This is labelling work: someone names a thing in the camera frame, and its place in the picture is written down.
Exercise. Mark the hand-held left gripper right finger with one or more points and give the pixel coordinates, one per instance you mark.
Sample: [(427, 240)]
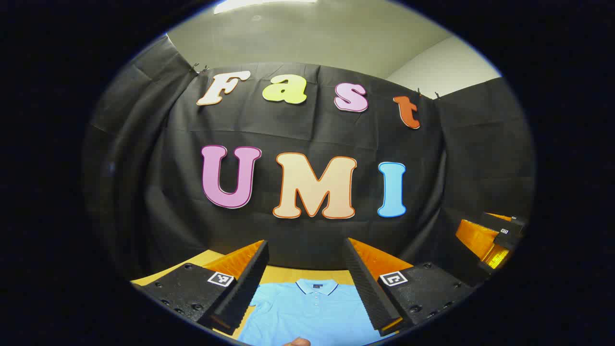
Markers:
[(367, 288)]

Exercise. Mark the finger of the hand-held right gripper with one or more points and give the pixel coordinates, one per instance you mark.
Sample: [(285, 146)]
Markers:
[(509, 228), (475, 238)]

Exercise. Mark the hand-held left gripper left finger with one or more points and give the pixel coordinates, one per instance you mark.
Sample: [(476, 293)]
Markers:
[(245, 288)]

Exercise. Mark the light blue T-shirt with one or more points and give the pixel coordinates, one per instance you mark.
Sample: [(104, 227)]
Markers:
[(312, 317)]

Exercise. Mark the black backdrop cloth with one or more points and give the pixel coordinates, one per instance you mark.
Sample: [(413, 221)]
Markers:
[(312, 129)]

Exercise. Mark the ceiling light panel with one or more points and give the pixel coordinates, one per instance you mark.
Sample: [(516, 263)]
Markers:
[(259, 5)]

